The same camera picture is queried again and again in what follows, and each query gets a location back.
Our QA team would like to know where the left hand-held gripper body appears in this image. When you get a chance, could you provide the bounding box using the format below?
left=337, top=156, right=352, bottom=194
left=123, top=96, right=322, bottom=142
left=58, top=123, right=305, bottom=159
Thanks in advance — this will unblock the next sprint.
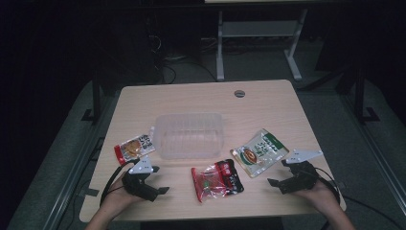
left=121, top=155, right=160, bottom=202

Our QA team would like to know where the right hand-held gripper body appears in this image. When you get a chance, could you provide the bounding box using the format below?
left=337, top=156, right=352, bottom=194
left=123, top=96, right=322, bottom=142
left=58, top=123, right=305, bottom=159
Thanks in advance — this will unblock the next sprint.
left=279, top=149, right=324, bottom=196

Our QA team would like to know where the green and white snack packet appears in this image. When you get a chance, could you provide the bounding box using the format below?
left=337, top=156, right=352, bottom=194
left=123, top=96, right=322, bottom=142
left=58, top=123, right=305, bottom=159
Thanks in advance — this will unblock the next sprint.
left=229, top=127, right=290, bottom=179

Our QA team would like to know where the clear snack packet red edge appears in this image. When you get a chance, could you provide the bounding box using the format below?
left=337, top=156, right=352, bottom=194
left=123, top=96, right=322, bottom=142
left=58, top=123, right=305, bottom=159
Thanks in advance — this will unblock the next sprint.
left=113, top=133, right=157, bottom=167

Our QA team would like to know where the clear plastic container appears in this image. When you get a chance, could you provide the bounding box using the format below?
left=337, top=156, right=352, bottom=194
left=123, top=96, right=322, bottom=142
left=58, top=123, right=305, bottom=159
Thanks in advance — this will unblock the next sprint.
left=152, top=112, right=225, bottom=160

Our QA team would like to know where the red and black snack packet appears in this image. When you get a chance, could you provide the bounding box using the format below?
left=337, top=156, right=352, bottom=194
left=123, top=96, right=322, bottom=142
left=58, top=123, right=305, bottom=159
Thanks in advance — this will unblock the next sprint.
left=191, top=158, right=245, bottom=204

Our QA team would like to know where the person's left hand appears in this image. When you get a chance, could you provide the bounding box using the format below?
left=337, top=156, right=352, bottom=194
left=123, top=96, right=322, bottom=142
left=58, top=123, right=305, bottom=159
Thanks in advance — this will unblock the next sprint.
left=100, top=175, right=146, bottom=221

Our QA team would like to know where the person's right hand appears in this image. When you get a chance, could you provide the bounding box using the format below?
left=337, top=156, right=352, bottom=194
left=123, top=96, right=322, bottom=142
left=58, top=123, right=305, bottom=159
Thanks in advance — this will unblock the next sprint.
left=291, top=177, right=341, bottom=214

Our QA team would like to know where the black metal stand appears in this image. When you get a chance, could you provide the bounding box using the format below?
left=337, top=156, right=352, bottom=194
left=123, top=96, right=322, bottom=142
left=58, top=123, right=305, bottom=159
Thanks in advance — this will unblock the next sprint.
left=80, top=71, right=103, bottom=125
left=353, top=63, right=381, bottom=125

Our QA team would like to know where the left hand-held gripper black cable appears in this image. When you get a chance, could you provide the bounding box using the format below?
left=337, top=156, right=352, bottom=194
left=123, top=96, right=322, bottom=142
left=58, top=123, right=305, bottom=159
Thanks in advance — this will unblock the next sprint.
left=100, top=158, right=142, bottom=207

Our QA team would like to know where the hand-held gripper black cable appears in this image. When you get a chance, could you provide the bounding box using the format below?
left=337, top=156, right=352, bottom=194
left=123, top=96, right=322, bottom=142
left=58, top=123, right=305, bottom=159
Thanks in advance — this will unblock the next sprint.
left=100, top=158, right=142, bottom=207
left=314, top=166, right=341, bottom=205

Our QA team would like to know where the right hand-held gripper black cable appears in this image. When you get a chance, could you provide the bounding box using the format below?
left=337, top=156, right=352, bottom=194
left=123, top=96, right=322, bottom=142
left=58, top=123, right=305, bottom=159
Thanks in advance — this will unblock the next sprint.
left=314, top=166, right=341, bottom=205

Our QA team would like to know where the black floor cable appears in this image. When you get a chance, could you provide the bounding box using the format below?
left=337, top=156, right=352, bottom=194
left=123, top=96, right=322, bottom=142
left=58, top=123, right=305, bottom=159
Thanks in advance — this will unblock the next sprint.
left=343, top=195, right=406, bottom=230

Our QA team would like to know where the tangle of black cables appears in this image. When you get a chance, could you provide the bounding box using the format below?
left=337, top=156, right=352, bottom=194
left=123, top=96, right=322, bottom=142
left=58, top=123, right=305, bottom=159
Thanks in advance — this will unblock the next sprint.
left=149, top=33, right=218, bottom=84

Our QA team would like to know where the white metal table frame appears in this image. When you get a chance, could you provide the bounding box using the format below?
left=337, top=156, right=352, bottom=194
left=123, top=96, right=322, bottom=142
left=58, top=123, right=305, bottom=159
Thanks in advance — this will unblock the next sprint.
left=215, top=9, right=309, bottom=82

